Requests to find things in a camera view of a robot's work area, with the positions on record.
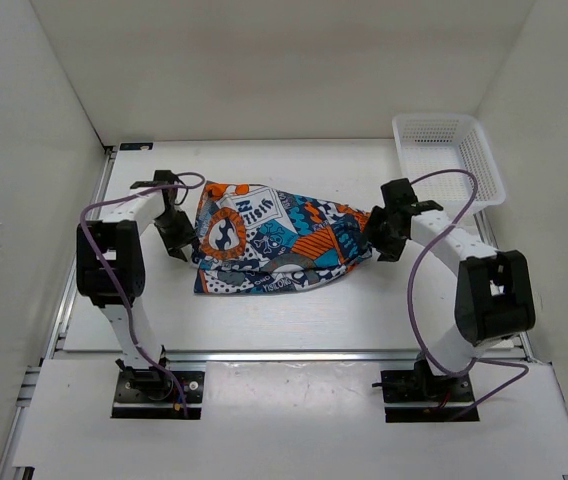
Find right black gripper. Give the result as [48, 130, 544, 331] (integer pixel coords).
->
[357, 206, 407, 263]

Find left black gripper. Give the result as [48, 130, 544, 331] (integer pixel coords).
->
[154, 210, 200, 260]

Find colourful patterned shorts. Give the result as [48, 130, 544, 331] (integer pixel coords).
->
[192, 182, 372, 295]

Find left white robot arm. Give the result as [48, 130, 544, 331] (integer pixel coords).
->
[76, 170, 205, 400]

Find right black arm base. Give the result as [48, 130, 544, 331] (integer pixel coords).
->
[371, 370, 480, 424]

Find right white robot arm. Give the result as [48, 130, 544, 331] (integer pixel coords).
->
[363, 178, 536, 400]

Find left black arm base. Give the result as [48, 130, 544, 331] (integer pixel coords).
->
[111, 367, 205, 420]

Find small dark label sticker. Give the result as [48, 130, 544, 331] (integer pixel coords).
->
[119, 142, 154, 151]

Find white plastic mesh basket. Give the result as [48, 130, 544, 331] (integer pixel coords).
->
[392, 113, 506, 215]

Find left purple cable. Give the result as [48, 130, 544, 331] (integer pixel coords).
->
[78, 172, 208, 419]

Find aluminium front rail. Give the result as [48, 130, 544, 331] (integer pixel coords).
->
[52, 345, 526, 363]

